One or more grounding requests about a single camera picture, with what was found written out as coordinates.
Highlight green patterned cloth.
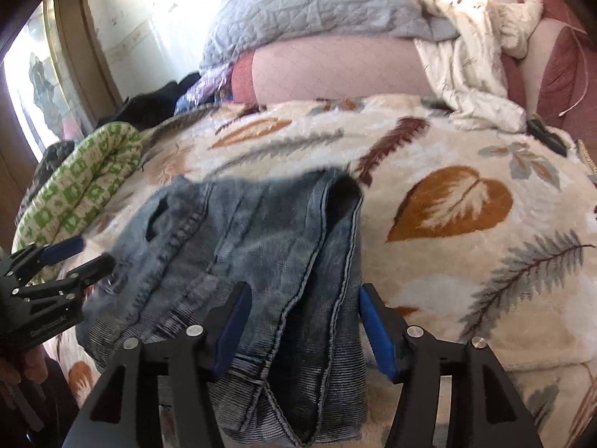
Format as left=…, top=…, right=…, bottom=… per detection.
left=12, top=121, right=143, bottom=255

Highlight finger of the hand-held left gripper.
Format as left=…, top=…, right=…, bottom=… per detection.
left=14, top=253, right=116, bottom=302
left=0, top=237, right=86, bottom=286

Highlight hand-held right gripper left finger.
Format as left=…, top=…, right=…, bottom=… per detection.
left=62, top=281, right=253, bottom=448

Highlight black plastic clip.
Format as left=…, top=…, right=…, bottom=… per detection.
left=526, top=119, right=569, bottom=157

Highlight leaf print fleece blanket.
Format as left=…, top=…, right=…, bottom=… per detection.
left=14, top=93, right=597, bottom=448

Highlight grey quilted blanket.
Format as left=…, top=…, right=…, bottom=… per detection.
left=198, top=0, right=460, bottom=73

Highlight person's left hand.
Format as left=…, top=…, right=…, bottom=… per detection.
left=0, top=343, right=50, bottom=399

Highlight blue denim pants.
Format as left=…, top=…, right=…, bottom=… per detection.
left=75, top=168, right=369, bottom=446

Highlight thin white cable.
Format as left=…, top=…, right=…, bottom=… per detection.
left=557, top=21, right=591, bottom=117

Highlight white printed sheet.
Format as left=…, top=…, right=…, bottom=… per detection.
left=406, top=0, right=530, bottom=131

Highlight shiny purple cloth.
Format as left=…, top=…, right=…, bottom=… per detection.
left=175, top=66, right=236, bottom=115

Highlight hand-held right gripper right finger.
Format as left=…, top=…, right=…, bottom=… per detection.
left=358, top=284, right=544, bottom=448

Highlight wooden window frame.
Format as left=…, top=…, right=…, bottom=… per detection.
left=0, top=0, right=123, bottom=215

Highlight white textured cloth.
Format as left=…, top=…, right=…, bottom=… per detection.
left=499, top=0, right=546, bottom=59

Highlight grey knit cloth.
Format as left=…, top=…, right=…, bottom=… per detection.
left=28, top=142, right=78, bottom=206

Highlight light pink quilted cushion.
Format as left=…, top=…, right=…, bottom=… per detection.
left=231, top=35, right=444, bottom=106

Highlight person's dark clothing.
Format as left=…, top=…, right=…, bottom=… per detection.
left=0, top=343, right=82, bottom=448

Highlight black cloth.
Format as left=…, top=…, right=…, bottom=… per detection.
left=96, top=71, right=201, bottom=131

